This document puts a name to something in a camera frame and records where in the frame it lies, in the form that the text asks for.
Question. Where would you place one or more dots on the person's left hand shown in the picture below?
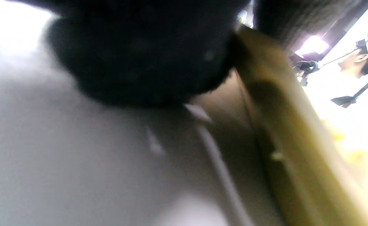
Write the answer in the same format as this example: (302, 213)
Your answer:
(146, 53)

